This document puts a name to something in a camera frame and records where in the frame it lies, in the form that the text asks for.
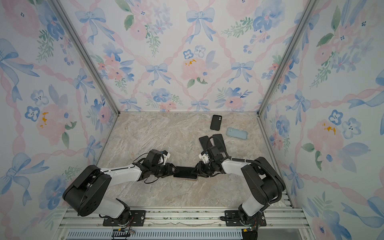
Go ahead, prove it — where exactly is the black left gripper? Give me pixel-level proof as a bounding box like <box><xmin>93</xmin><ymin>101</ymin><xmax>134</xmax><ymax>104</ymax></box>
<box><xmin>151</xmin><ymin>162</ymin><xmax>180</xmax><ymax>178</ymax></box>

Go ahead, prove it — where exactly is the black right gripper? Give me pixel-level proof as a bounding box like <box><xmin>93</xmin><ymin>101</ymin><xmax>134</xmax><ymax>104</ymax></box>
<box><xmin>191</xmin><ymin>161</ymin><xmax>216</xmax><ymax>178</ymax></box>

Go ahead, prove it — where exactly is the silver edged phone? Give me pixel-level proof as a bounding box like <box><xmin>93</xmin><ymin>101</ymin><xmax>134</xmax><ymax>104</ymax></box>
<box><xmin>173</xmin><ymin>166</ymin><xmax>198</xmax><ymax>180</ymax></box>

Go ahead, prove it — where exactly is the pink phone case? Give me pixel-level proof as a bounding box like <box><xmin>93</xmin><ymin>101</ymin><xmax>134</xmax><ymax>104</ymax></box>
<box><xmin>173</xmin><ymin>166</ymin><xmax>199</xmax><ymax>181</ymax></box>

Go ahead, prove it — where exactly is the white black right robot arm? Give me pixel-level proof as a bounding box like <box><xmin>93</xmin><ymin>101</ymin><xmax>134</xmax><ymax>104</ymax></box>
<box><xmin>192</xmin><ymin>157</ymin><xmax>286</xmax><ymax>226</ymax></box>

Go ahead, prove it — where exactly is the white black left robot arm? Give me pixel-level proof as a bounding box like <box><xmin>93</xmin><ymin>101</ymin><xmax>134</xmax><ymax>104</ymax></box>
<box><xmin>63</xmin><ymin>163</ymin><xmax>178</xmax><ymax>226</ymax></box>

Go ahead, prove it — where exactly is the blue edged phone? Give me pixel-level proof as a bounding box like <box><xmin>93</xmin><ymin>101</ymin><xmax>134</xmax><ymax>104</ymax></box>
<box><xmin>199</xmin><ymin>136</ymin><xmax>213</xmax><ymax>151</ymax></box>

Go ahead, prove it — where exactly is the pink edged phone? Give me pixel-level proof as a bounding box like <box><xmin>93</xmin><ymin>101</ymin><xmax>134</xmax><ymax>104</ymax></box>
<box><xmin>213</xmin><ymin>134</ymin><xmax>226</xmax><ymax>153</ymax></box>

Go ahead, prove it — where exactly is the black phone case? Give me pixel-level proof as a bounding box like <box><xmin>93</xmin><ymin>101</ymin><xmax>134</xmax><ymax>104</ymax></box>
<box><xmin>210</xmin><ymin>115</ymin><xmax>223</xmax><ymax>131</ymax></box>

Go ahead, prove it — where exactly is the light blue phone case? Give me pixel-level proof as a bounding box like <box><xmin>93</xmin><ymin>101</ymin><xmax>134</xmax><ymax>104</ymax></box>
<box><xmin>226</xmin><ymin>128</ymin><xmax>248</xmax><ymax>140</ymax></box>

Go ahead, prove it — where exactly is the white vent grille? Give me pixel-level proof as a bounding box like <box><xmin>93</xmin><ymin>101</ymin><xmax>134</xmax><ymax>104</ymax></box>
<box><xmin>64</xmin><ymin>229</ymin><xmax>243</xmax><ymax>240</ymax></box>

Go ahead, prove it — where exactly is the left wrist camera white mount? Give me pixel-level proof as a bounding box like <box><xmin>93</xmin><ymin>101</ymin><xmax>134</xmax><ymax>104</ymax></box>
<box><xmin>144</xmin><ymin>150</ymin><xmax>171</xmax><ymax>167</ymax></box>

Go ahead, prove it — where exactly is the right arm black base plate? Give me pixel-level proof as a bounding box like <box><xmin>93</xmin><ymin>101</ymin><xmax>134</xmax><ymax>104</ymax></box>
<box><xmin>220</xmin><ymin>210</ymin><xmax>267</xmax><ymax>228</ymax></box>

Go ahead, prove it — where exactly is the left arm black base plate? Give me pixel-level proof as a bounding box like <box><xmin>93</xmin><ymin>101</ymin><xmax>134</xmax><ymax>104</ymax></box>
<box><xmin>103</xmin><ymin>210</ymin><xmax>147</xmax><ymax>227</ymax></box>

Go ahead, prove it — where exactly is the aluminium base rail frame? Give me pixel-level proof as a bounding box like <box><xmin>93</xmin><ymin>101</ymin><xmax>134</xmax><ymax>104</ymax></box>
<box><xmin>53</xmin><ymin>194</ymin><xmax>315</xmax><ymax>240</ymax></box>

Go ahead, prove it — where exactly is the aluminium corner post left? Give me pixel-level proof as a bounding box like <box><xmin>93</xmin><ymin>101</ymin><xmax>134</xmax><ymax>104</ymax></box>
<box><xmin>48</xmin><ymin>0</ymin><xmax>120</xmax><ymax>116</ymax></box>

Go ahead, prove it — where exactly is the aluminium corner post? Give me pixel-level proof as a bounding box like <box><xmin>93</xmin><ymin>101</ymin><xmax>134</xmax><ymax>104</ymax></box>
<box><xmin>257</xmin><ymin>0</ymin><xmax>318</xmax><ymax>117</ymax></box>
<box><xmin>48</xmin><ymin>0</ymin><xmax>120</xmax><ymax>116</ymax></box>

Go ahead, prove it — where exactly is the aluminium corner post right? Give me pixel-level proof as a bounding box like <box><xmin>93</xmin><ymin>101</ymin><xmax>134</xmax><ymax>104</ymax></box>
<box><xmin>257</xmin><ymin>0</ymin><xmax>318</xmax><ymax>117</ymax></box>

